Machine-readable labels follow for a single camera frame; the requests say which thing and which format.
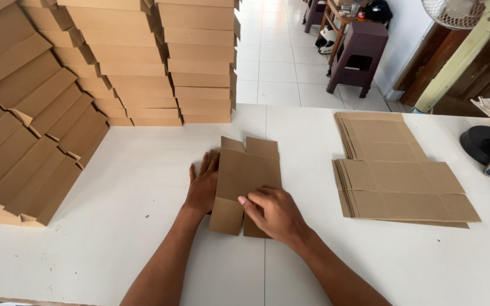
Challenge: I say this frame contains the person's right hand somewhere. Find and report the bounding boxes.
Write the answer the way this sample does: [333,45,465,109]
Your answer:
[237,186,314,250]

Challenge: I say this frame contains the person's left hand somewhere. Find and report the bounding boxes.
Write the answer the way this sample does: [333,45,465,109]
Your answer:
[184,152,220,214]

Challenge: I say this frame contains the brown cardboard box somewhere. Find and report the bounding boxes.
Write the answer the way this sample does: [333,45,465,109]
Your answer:
[209,136,282,239]

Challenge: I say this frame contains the pile of flat cardboard sheets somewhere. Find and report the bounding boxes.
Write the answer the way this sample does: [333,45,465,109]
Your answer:
[333,112,482,229]

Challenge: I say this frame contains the white motorcycle helmet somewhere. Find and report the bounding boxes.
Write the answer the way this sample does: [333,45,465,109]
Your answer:
[315,27,338,55]

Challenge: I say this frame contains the purple plastic stool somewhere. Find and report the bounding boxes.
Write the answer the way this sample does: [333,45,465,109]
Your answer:
[326,20,389,99]
[303,0,327,34]

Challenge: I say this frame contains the wooden side table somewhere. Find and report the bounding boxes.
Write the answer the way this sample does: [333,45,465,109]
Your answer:
[320,0,371,66]

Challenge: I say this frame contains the stacks of folded cardboard boxes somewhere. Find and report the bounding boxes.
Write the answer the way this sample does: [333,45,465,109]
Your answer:
[0,0,241,227]

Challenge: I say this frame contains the black motorcycle helmet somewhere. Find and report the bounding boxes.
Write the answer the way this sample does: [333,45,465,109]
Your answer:
[363,0,394,24]

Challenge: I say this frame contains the black phone stand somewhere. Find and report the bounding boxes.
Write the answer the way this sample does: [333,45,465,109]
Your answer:
[460,123,490,166]

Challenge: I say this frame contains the dark wooden door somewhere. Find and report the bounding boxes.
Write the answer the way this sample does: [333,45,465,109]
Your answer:
[393,19,490,117]

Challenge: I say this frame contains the pale green standing fan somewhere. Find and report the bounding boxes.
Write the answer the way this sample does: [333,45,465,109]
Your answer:
[413,0,490,114]

